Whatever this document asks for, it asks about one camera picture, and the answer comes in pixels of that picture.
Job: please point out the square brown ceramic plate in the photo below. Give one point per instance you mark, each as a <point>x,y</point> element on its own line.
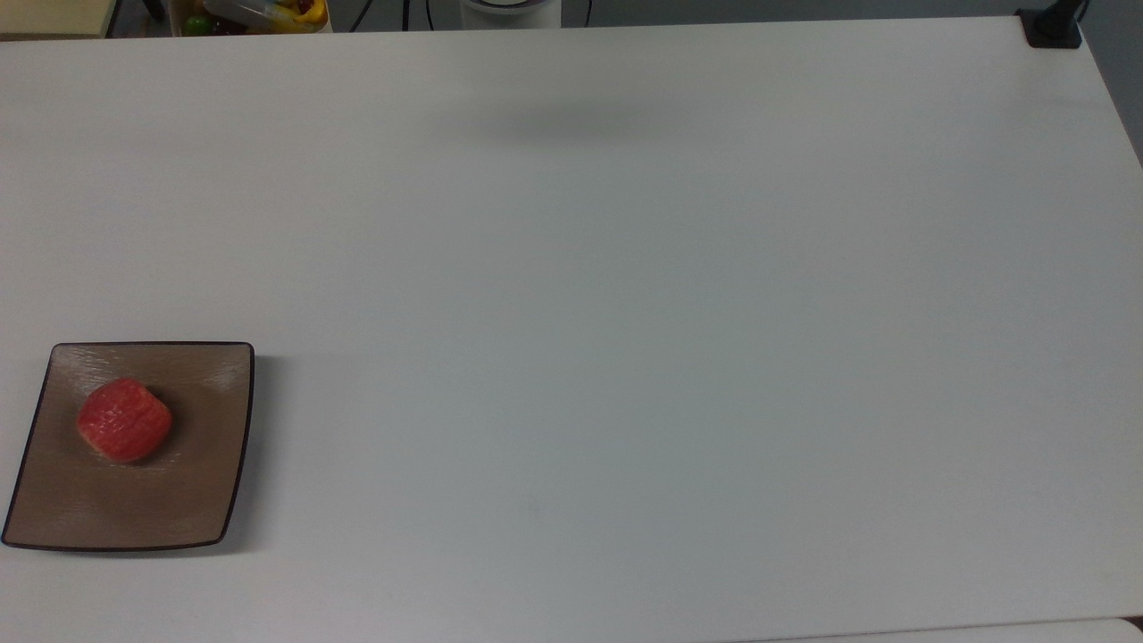
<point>179,500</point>

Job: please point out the clear container with fruit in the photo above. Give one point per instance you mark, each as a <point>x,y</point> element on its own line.
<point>259,13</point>

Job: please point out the black camera stand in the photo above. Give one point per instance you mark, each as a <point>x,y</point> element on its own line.
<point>1054,31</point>

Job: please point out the beige board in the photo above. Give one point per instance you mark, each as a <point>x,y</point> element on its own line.
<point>54,16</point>

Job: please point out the red apple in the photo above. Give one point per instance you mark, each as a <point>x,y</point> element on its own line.
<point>123,420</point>

